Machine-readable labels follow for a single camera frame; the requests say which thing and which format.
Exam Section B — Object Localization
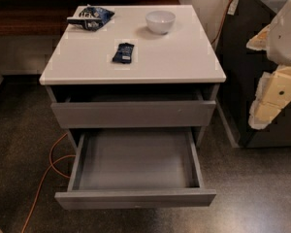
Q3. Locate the blue chip bag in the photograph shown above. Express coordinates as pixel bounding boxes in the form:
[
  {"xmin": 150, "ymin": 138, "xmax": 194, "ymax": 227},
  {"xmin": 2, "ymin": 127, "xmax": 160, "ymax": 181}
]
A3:
[{"xmin": 67, "ymin": 6, "xmax": 114, "ymax": 31}]

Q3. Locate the white paper tag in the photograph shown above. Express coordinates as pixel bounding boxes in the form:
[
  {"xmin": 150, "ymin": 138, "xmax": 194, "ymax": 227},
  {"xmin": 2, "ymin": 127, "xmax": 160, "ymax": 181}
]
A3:
[{"xmin": 227, "ymin": 0, "xmax": 239, "ymax": 16}]

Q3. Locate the grey upper drawer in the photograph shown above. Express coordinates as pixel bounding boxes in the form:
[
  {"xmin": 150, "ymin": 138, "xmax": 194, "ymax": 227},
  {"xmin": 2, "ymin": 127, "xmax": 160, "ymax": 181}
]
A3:
[{"xmin": 51, "ymin": 100, "xmax": 216, "ymax": 128}]

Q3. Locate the grey open middle drawer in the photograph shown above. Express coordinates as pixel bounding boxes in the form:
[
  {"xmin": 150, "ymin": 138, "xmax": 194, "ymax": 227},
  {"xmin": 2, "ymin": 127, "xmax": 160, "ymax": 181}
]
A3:
[{"xmin": 55, "ymin": 128, "xmax": 216, "ymax": 210}]

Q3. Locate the orange cable on floor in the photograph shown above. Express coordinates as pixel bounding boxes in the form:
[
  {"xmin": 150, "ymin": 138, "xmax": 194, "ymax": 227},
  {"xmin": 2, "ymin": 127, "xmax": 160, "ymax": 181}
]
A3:
[{"xmin": 20, "ymin": 132, "xmax": 77, "ymax": 233}]

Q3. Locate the dark grey side cabinet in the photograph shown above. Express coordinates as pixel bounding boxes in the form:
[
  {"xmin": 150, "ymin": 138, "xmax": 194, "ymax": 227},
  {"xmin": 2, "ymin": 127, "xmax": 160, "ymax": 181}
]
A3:
[{"xmin": 216, "ymin": 0, "xmax": 291, "ymax": 148}]

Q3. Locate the blue rxbar blueberry wrapper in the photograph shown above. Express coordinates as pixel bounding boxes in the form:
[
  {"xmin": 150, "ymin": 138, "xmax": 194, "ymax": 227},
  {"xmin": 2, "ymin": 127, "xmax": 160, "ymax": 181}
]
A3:
[{"xmin": 113, "ymin": 43, "xmax": 134, "ymax": 64}]

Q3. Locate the white top drawer cabinet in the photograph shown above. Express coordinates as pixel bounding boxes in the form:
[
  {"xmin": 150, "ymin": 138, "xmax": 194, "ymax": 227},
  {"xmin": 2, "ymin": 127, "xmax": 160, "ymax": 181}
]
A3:
[{"xmin": 40, "ymin": 6, "xmax": 226, "ymax": 142}]

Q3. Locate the white bowl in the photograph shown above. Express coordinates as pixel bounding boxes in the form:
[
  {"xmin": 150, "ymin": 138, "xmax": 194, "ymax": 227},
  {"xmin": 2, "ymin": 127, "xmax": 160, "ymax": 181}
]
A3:
[{"xmin": 145, "ymin": 11, "xmax": 176, "ymax": 35}]

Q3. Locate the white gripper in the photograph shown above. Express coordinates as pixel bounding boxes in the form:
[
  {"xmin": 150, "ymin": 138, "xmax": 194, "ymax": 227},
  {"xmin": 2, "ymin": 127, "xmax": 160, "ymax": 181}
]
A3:
[{"xmin": 246, "ymin": 0, "xmax": 291, "ymax": 130}]

